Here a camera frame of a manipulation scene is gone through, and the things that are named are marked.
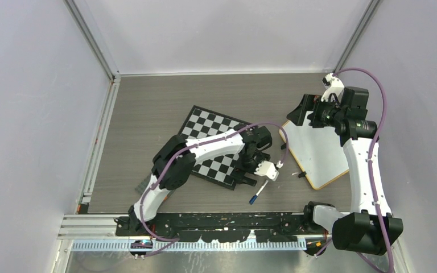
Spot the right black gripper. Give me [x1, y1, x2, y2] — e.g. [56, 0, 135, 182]
[287, 93, 346, 128]

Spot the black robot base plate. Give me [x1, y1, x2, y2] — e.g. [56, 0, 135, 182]
[114, 212, 332, 243]

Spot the white slotted cable duct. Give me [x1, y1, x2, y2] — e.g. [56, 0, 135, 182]
[71, 238, 307, 252]

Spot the aluminium frame rail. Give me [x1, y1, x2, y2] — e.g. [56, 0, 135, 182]
[57, 75, 121, 239]

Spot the blue capped whiteboard marker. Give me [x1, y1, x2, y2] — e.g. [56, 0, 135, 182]
[249, 180, 269, 205]

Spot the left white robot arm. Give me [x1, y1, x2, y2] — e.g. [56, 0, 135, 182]
[128, 124, 281, 235]

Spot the grey studded baseplate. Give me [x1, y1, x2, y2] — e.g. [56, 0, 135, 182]
[135, 176, 154, 197]

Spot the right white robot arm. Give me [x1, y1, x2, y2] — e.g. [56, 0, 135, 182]
[287, 87, 403, 255]

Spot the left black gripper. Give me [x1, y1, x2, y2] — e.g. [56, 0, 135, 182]
[231, 152, 270, 186]

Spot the black white chessboard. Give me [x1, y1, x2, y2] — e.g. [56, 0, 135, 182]
[179, 105, 249, 190]

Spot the yellow framed whiteboard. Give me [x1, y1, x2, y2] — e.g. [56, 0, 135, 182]
[279, 120, 349, 190]

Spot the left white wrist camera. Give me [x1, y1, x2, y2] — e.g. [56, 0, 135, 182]
[253, 160, 283, 181]

